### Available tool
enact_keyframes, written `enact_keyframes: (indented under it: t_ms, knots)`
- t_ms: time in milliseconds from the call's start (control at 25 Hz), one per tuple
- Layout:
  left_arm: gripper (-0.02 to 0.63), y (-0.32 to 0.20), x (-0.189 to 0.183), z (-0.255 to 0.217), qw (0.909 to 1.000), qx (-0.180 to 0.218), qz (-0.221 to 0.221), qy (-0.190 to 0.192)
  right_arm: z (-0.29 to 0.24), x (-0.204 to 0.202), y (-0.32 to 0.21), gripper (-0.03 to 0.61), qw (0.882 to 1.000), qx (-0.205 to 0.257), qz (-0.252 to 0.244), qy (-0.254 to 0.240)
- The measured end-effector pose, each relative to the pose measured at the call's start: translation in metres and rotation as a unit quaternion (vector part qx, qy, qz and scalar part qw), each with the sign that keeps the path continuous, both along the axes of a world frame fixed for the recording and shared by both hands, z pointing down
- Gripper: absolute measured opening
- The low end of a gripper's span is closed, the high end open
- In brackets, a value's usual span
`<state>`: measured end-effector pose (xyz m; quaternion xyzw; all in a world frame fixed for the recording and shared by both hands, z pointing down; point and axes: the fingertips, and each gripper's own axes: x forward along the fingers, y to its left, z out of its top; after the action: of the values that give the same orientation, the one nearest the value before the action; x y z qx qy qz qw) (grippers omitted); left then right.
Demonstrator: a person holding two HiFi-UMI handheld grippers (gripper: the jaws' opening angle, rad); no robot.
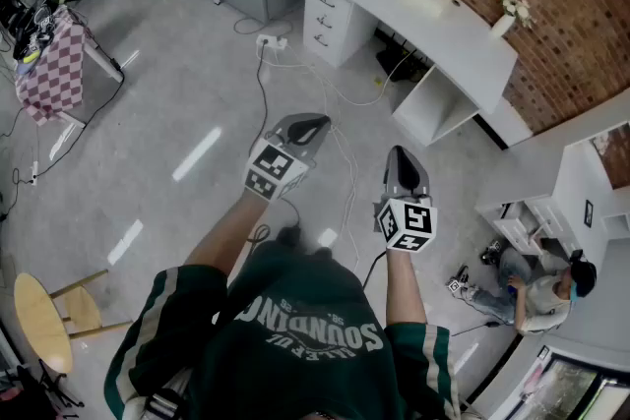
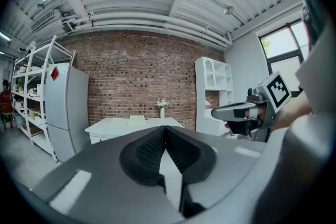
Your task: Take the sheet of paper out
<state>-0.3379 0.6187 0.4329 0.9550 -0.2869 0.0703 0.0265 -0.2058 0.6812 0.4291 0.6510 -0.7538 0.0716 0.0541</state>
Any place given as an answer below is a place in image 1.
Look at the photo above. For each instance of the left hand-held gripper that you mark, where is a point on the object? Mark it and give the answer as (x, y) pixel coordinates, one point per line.
(268, 167)

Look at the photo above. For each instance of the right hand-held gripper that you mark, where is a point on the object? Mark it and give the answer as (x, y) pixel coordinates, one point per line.
(408, 221)

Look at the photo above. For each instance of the person's right forearm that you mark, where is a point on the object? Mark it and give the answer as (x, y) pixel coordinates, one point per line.
(403, 285)

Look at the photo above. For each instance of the person's left forearm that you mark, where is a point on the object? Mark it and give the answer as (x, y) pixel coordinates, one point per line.
(226, 236)

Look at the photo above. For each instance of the black gear under desk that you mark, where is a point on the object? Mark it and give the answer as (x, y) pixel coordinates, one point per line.
(398, 61)

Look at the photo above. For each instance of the white cabinet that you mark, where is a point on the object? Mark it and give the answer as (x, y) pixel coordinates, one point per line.
(556, 192)

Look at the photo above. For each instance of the white vase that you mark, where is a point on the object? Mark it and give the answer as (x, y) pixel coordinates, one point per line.
(502, 25)

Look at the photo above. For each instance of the person's dark green shirt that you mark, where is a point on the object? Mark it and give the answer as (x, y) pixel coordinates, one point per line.
(295, 334)

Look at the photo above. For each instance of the white flower bouquet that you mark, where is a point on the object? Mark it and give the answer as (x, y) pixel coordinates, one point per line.
(517, 7)

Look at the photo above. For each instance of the pink checkered tablecloth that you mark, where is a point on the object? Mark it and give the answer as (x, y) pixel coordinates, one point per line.
(54, 74)

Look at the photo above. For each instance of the small white power strip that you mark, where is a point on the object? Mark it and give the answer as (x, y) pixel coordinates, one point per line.
(34, 173)

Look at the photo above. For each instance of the black equipment clutter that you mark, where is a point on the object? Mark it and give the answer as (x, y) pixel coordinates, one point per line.
(32, 29)

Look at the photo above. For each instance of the round wooden stool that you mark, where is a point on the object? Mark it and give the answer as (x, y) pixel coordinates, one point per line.
(42, 319)

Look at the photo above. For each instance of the small black picture frame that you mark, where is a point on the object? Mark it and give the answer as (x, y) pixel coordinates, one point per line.
(588, 213)

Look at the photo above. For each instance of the white table frame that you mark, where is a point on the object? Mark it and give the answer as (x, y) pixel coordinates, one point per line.
(103, 59)

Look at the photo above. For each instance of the window with dark frame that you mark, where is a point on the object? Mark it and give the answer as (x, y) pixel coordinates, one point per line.
(585, 388)

